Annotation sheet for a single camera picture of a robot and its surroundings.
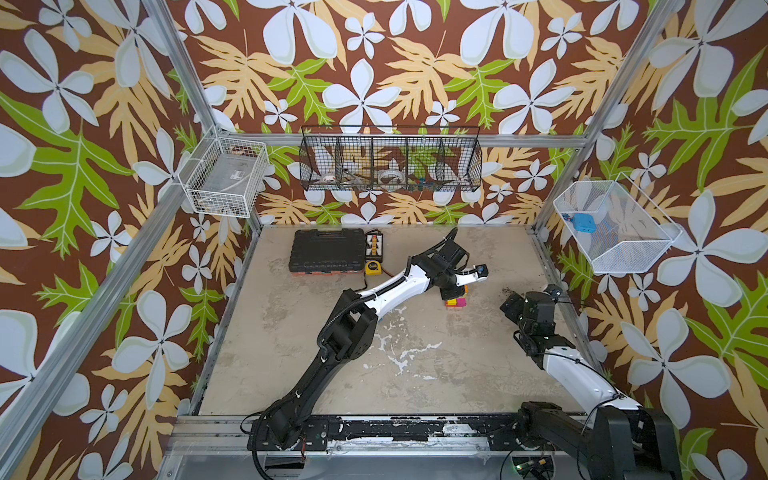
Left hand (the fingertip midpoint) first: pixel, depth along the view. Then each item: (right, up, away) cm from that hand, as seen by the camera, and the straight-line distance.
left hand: (461, 280), depth 93 cm
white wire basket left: (-72, +31, -6) cm, 78 cm away
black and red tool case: (-46, +9, +21) cm, 52 cm away
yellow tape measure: (-28, +4, +12) cm, 31 cm away
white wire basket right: (+41, +15, -10) cm, 45 cm away
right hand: (+16, -6, -5) cm, 17 cm away
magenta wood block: (0, -7, +1) cm, 7 cm away
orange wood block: (0, -2, -6) cm, 6 cm away
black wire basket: (-22, +40, +5) cm, 46 cm away
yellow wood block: (-3, -7, 0) cm, 8 cm away
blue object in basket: (+34, +18, -7) cm, 39 cm away
